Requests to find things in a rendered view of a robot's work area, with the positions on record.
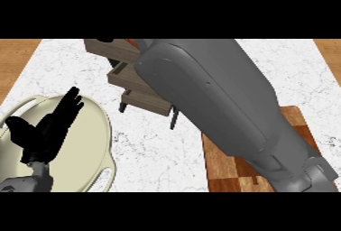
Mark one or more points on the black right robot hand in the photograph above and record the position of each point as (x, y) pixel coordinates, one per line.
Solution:
(104, 39)

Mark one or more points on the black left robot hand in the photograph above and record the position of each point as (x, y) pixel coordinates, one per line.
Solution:
(50, 126)

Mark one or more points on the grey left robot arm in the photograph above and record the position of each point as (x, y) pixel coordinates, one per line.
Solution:
(26, 182)

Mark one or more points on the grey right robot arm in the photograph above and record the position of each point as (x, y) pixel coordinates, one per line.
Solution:
(212, 99)

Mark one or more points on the orange sweet potato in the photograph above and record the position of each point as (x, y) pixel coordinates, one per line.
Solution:
(130, 42)

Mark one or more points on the brown wooden tiered basket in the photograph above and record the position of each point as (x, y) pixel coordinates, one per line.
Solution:
(133, 81)

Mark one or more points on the brown checkered wooden cutting board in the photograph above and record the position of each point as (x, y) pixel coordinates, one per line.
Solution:
(226, 171)

